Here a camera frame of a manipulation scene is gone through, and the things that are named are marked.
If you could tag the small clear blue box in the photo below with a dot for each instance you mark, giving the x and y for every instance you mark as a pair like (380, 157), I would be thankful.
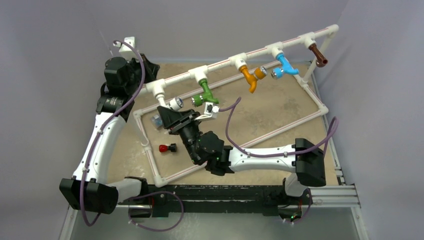
(156, 120)

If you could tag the white faucet chrome knob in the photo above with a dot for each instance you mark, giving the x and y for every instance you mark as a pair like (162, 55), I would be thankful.
(175, 103)

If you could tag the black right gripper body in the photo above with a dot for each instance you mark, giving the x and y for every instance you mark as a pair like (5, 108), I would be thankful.
(186, 129)

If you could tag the blue faucet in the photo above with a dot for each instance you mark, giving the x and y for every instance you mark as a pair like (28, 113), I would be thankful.
(286, 68)

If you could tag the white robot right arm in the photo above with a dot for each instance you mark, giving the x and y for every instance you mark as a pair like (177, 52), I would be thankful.
(303, 160)

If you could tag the aluminium table frame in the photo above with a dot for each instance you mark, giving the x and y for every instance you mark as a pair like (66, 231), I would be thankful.
(336, 196)

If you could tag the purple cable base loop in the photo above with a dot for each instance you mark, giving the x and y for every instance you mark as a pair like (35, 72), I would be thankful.
(158, 212)

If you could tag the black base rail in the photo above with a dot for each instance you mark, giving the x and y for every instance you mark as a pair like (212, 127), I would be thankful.
(267, 200)

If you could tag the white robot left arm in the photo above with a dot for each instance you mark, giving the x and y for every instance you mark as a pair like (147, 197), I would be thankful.
(122, 79)

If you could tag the brown faucet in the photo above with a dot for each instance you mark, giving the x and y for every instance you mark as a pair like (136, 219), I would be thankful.
(321, 60)

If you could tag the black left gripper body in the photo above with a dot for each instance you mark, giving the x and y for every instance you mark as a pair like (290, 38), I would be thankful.
(136, 70)

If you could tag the red black faucet handle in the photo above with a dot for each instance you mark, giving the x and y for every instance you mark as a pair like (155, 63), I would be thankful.
(164, 148)

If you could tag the white PVC pipe frame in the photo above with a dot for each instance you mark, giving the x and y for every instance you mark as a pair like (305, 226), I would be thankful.
(277, 110)

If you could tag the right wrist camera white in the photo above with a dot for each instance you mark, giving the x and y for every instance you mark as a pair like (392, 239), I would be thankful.
(211, 111)

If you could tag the green faucet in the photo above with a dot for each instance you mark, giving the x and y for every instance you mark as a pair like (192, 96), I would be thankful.
(207, 95)

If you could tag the orange faucet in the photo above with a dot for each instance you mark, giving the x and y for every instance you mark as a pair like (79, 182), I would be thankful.
(252, 78)

